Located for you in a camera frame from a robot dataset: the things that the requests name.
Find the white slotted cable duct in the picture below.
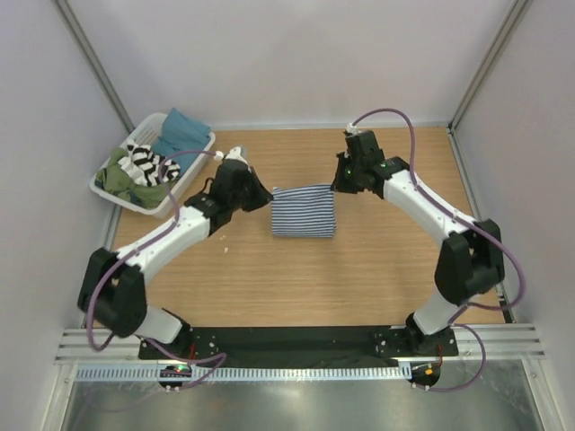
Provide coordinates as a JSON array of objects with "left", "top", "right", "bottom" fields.
[{"left": 75, "top": 363, "right": 411, "bottom": 383}]

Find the teal folded cloth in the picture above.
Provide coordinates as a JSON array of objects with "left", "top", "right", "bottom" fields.
[{"left": 152, "top": 108, "right": 211, "bottom": 174}]

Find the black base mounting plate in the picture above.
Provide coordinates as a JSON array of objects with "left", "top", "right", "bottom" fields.
[{"left": 139, "top": 325, "right": 459, "bottom": 360}]

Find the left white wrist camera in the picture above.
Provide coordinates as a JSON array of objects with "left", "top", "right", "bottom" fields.
[{"left": 213, "top": 145, "right": 249, "bottom": 165}]

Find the white plastic laundry basket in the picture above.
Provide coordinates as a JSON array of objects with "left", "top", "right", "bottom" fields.
[{"left": 89, "top": 109, "right": 216, "bottom": 218}]

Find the black white striped garment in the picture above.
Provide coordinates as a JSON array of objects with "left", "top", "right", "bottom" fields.
[{"left": 118, "top": 139, "right": 181, "bottom": 187}]

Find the olive green garment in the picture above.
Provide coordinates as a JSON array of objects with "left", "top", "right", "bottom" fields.
[{"left": 94, "top": 147, "right": 167, "bottom": 210}]

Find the blue white striped tank top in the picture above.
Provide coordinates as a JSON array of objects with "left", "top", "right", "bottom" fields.
[{"left": 271, "top": 183, "right": 337, "bottom": 238}]

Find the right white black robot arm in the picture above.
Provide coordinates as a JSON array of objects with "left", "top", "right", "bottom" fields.
[{"left": 332, "top": 128, "right": 505, "bottom": 356}]

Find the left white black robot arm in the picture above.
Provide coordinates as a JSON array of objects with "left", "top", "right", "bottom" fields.
[{"left": 77, "top": 159, "right": 273, "bottom": 359}]

